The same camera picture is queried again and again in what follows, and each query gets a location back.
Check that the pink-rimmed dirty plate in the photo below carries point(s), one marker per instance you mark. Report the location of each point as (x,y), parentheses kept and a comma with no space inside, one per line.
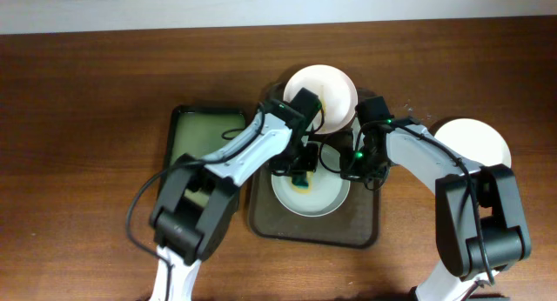
(336,91)

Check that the green yellow sponge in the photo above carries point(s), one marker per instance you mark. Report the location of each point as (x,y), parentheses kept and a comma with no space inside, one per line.
(302,181)

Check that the green soapy water tray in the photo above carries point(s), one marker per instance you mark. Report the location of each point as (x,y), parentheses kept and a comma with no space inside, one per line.
(197,130)

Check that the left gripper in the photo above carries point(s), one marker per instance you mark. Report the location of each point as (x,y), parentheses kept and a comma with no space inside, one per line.
(280,165)

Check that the dark brown serving tray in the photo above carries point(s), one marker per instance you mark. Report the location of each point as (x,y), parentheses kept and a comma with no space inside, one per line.
(355,224)

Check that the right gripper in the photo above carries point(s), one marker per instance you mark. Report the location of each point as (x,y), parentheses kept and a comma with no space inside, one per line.
(349,171)

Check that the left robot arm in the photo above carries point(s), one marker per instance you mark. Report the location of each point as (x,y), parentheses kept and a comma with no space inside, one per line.
(199,196)

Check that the white plate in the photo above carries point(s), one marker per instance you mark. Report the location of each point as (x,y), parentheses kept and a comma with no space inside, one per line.
(475,140)

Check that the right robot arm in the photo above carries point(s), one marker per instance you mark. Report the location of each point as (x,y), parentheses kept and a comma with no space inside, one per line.
(481,228)

